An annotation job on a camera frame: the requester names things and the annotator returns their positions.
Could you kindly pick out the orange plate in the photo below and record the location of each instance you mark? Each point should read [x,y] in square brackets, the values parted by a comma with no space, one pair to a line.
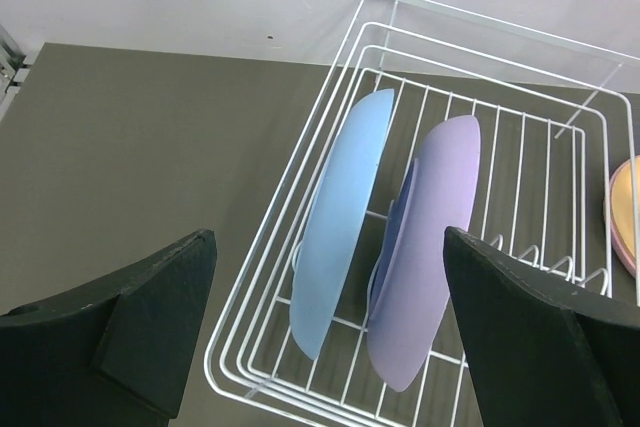
[627,197]

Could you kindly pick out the white wire dish rack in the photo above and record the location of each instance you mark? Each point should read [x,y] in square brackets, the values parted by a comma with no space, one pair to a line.
[557,117]

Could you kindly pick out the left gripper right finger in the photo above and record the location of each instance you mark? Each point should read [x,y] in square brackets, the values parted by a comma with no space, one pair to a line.
[541,351]

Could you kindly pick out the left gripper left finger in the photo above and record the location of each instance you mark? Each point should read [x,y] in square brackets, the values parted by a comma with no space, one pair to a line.
[115,351]

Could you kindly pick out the purple plate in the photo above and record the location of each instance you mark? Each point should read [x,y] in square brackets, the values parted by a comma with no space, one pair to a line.
[409,293]

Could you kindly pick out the blue plate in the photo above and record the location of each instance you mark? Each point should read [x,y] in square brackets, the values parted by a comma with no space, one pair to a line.
[336,218]

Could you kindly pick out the pink plate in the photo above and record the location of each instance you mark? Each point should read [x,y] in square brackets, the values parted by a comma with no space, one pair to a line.
[620,252]

